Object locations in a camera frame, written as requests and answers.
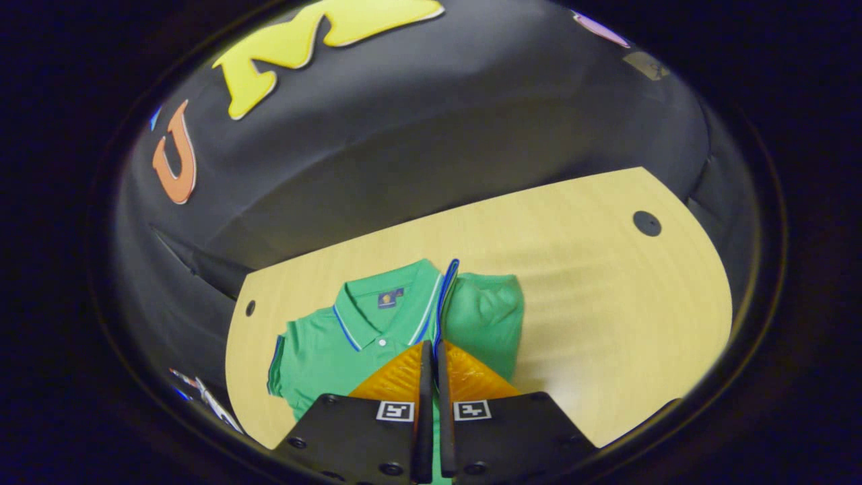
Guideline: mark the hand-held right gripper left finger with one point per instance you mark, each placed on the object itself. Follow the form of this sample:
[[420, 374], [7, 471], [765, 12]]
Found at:
[[425, 438]]

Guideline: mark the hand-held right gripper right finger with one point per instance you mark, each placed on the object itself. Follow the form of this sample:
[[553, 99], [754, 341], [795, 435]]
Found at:
[[446, 438]]

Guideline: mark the green T-shirt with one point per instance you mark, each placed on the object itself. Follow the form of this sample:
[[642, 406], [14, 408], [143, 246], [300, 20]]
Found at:
[[323, 357]]

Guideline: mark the black round table grommet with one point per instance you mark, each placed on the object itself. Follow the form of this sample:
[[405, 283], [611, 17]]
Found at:
[[646, 223]]

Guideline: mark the black backdrop cloth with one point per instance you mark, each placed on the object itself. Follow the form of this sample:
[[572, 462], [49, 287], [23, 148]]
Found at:
[[438, 121]]

